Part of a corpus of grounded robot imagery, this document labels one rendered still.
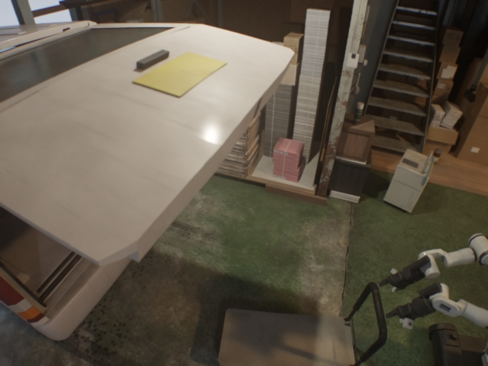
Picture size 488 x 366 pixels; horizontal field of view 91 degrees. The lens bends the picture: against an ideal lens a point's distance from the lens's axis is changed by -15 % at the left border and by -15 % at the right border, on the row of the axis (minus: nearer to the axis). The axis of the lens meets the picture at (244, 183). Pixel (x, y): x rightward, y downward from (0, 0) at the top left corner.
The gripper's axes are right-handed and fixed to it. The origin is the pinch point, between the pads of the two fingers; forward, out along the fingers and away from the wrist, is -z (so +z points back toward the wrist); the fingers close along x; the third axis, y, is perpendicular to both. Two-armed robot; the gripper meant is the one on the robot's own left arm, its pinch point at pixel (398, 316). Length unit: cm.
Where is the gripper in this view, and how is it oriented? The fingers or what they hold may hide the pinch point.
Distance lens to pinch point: 154.1
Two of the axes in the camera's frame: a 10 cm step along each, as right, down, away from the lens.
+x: -8.6, -4.4, -2.5
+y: -1.1, 6.5, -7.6
